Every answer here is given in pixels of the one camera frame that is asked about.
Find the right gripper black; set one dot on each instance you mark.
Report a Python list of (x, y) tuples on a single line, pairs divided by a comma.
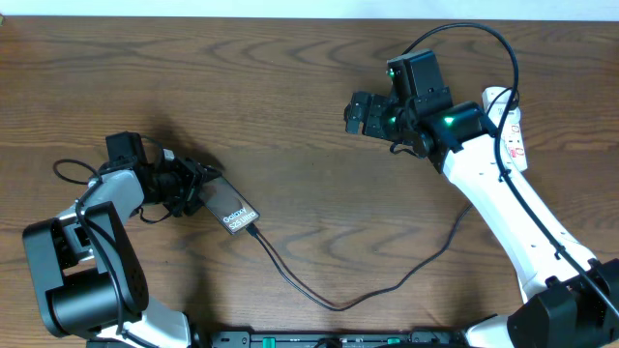
[(354, 112)]

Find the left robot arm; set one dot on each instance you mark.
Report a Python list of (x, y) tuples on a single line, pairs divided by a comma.
[(87, 279)]

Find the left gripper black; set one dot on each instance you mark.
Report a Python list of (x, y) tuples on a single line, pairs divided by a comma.
[(191, 176)]

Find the white power strip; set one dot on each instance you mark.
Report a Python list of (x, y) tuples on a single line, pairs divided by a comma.
[(495, 100)]

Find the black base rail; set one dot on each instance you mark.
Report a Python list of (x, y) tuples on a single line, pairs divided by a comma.
[(422, 338)]

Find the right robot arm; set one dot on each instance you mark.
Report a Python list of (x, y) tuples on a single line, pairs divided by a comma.
[(568, 295)]

